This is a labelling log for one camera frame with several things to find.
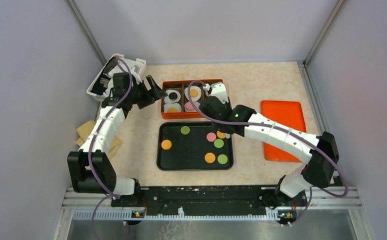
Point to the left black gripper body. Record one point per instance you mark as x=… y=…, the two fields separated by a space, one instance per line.
x=141 y=96

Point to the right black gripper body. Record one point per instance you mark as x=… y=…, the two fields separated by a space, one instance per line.
x=218 y=126

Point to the black cookie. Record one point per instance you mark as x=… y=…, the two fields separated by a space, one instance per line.
x=173 y=96
x=173 y=138

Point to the orange cookie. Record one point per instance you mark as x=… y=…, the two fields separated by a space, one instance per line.
x=166 y=144
x=210 y=158
x=193 y=93
x=220 y=135
x=172 y=110

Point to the orange cookie box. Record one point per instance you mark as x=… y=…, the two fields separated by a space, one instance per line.
x=180 y=86

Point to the pink cookie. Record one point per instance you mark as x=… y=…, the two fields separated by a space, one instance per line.
x=188 y=107
x=211 y=137

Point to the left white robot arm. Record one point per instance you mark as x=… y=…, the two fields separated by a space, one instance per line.
x=90 y=168

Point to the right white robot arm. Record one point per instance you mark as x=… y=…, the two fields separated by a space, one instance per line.
x=318 y=153

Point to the green cookie right middle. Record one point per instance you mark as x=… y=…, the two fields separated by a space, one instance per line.
x=218 y=143

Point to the green cookie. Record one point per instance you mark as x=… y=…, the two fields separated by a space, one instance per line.
x=222 y=159
x=218 y=143
x=185 y=130

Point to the paper cup back left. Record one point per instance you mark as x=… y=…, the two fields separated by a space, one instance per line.
x=166 y=99

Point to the paper cup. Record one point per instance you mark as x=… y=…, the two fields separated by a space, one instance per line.
x=168 y=105
x=187 y=94
x=195 y=105
x=208 y=90
x=166 y=99

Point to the paper cup front left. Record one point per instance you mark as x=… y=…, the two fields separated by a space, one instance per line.
x=168 y=105

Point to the green cookie bottom right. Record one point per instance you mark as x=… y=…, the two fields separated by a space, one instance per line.
x=222 y=159

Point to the white plastic basket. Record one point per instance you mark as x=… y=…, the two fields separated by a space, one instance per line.
x=101 y=86

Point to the green cookie top left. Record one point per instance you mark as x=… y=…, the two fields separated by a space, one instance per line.
x=185 y=130

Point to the paper cup back right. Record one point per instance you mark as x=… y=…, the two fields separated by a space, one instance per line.
x=208 y=90

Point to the paper cup front middle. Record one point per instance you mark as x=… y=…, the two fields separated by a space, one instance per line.
x=195 y=105

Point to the paper cup back middle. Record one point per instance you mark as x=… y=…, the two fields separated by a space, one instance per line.
x=187 y=94

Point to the black cookie tray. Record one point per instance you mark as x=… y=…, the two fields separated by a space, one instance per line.
x=188 y=152

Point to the orange box lid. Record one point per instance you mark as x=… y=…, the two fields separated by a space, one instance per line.
x=288 y=113

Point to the yellow sponge cloth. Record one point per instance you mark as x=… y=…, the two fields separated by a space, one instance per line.
x=84 y=131

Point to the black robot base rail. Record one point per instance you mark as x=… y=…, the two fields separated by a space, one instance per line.
x=213 y=202

